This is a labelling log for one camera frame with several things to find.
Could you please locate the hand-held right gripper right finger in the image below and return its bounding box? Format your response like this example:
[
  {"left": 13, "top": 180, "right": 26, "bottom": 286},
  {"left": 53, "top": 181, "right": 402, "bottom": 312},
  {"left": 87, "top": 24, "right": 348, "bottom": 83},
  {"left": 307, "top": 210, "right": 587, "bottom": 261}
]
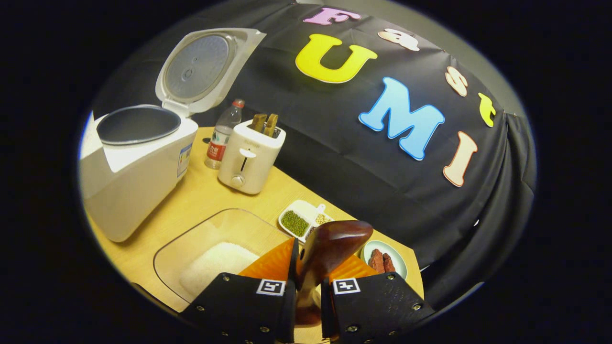
[{"left": 320, "top": 256, "right": 436, "bottom": 342}]

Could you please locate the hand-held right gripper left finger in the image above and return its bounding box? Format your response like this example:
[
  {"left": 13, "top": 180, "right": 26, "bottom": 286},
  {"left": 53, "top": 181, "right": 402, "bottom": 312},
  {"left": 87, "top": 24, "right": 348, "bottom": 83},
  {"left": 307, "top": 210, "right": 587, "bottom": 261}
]
[{"left": 179, "top": 237, "right": 299, "bottom": 344}]

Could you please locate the dark wooden spoon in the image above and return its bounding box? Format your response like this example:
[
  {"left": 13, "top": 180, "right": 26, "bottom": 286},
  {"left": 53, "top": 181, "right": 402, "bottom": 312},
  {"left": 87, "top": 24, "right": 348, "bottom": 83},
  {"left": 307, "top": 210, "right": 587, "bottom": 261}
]
[{"left": 295, "top": 220, "right": 374, "bottom": 326}]

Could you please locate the white rice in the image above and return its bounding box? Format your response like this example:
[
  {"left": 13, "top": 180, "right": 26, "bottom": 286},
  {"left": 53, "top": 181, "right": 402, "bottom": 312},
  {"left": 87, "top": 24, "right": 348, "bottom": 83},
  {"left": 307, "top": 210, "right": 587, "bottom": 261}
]
[{"left": 179, "top": 242, "right": 260, "bottom": 299}]

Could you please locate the white rice cooker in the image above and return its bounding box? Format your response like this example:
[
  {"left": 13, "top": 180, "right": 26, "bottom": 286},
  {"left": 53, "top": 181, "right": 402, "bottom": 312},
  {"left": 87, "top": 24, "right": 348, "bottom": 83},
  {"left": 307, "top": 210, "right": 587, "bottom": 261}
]
[{"left": 79, "top": 28, "right": 267, "bottom": 243}]

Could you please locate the clear plastic rice container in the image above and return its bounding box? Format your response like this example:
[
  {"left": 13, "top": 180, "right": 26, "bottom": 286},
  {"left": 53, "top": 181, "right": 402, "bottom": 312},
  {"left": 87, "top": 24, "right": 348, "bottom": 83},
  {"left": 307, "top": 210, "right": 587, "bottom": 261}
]
[{"left": 153, "top": 208, "right": 292, "bottom": 304}]

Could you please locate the pale green plate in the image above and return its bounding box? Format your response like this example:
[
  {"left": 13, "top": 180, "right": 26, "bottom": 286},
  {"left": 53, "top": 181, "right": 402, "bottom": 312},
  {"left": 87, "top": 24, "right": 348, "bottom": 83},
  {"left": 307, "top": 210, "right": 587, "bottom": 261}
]
[{"left": 360, "top": 240, "right": 408, "bottom": 280}]

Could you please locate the white divided grain dish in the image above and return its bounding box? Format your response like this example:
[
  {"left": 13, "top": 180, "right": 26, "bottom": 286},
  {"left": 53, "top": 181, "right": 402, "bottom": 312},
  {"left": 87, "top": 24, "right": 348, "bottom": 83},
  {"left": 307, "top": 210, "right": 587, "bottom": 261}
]
[{"left": 278, "top": 199, "right": 334, "bottom": 243}]

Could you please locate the black backdrop cloth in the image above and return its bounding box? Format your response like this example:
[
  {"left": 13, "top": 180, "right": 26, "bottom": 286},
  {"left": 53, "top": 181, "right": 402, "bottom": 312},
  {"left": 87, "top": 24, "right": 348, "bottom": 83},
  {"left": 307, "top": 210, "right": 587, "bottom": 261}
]
[{"left": 93, "top": 0, "right": 536, "bottom": 306}]

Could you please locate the white toaster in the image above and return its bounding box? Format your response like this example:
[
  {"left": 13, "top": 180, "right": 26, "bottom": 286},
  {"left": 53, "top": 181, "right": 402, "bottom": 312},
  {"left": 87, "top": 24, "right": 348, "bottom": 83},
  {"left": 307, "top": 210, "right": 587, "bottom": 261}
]
[{"left": 218, "top": 119, "right": 286, "bottom": 195}]

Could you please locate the clear plastic water bottle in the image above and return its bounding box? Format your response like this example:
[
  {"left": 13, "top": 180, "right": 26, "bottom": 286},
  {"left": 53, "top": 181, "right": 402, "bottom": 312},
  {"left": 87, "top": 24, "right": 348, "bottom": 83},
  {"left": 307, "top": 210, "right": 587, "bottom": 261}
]
[{"left": 205, "top": 99, "right": 245, "bottom": 170}]

